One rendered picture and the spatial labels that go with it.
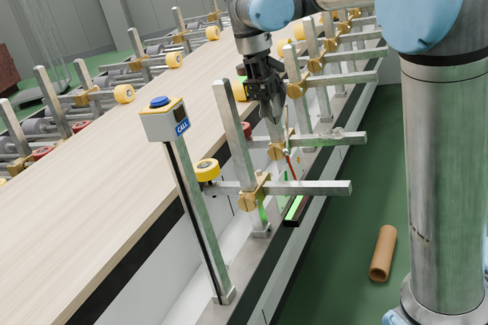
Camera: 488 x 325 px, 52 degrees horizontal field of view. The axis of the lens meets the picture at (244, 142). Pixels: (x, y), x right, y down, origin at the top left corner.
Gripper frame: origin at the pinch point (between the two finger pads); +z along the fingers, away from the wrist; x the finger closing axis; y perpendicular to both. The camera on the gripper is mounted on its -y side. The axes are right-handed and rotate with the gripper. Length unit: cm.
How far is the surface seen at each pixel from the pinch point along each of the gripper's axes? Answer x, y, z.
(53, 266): -41, 52, 11
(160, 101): -6.7, 37.2, -21.9
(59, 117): -115, -34, 8
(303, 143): -1.0, -17.5, 16.8
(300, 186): 5.7, 7.4, 17.0
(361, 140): 17.2, -17.6, 16.6
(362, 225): -9, -89, 101
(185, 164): -6.1, 36.6, -7.1
